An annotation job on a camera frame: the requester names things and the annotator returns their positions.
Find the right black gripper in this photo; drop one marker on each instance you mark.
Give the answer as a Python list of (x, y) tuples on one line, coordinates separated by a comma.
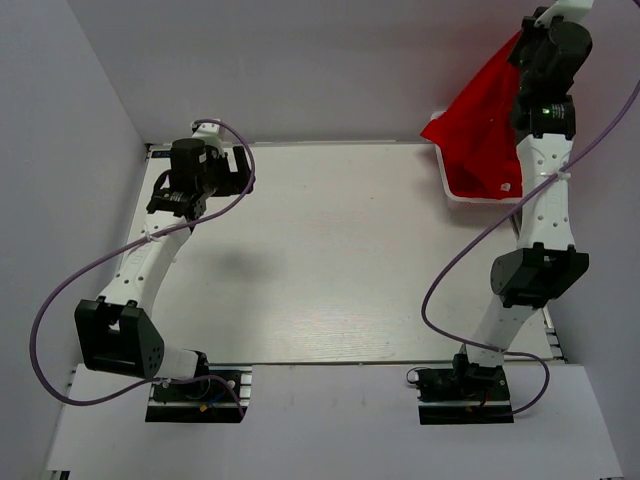
[(528, 30)]

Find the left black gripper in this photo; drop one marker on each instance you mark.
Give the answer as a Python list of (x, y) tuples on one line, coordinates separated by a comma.
[(235, 182)]

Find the red t shirt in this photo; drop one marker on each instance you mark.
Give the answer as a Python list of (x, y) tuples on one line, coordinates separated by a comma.
[(486, 97)]

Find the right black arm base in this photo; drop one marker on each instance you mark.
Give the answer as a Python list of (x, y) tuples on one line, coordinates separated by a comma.
[(446, 399)]

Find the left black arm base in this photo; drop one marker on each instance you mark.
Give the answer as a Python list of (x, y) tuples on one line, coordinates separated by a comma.
[(203, 402)]

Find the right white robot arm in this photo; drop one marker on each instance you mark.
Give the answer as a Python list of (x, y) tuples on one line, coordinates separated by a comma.
[(545, 262)]

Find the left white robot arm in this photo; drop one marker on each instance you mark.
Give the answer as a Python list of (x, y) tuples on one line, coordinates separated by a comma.
[(115, 330)]

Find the red t shirts in basket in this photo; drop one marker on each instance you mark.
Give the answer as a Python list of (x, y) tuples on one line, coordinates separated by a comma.
[(484, 171)]

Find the blue table label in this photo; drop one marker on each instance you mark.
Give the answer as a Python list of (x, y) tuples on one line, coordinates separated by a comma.
[(160, 154)]

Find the white plastic basket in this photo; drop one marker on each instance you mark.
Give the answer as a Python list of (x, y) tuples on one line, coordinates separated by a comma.
[(455, 201)]

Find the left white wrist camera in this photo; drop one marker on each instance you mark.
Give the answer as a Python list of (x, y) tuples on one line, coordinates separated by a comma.
[(210, 132)]

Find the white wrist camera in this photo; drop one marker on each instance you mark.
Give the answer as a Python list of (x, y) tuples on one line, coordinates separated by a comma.
[(210, 132), (569, 10)]

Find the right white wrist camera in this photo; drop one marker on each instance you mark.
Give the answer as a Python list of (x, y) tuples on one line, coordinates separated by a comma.
[(569, 10)]

